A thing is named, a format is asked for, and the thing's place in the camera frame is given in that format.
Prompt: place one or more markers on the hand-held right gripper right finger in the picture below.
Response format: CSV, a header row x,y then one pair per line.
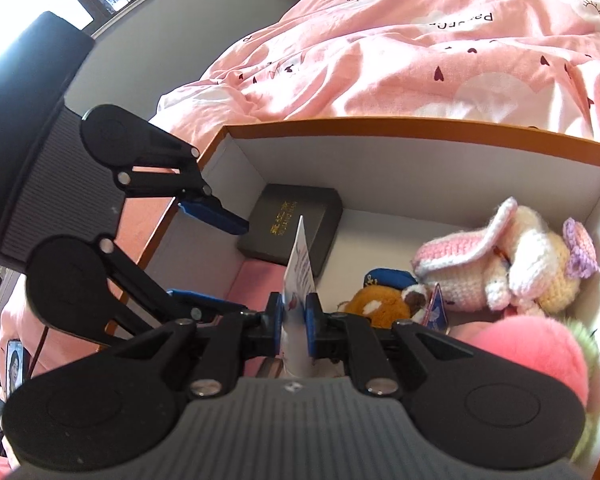
x,y
313,320

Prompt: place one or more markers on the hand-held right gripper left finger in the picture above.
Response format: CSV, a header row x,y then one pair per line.
x,y
275,320

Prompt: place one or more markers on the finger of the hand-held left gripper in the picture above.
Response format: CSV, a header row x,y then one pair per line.
x,y
205,305
215,215

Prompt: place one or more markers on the white hand cream tube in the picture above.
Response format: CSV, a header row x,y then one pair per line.
x,y
300,280

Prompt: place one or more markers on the pink card holder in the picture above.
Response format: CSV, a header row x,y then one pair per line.
x,y
252,280

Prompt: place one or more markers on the red panda plush toy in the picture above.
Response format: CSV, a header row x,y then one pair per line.
x,y
380,307

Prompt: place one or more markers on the dark gift box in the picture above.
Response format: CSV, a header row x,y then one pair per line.
x,y
290,220

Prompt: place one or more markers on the orange cardboard box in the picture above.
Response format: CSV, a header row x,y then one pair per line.
x,y
380,170

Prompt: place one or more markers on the pink peach plush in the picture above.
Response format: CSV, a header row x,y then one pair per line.
x,y
530,360

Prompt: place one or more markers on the window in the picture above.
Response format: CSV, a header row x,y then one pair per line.
x,y
25,20

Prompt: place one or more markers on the person's pink shirt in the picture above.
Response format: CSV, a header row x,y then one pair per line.
x,y
62,354

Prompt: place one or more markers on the crochet bunny doll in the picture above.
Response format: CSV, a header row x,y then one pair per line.
x,y
480,270

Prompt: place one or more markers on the photo card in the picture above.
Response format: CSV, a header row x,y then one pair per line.
x,y
15,367

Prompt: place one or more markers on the pink printed blanket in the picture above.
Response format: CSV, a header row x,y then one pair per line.
x,y
430,60

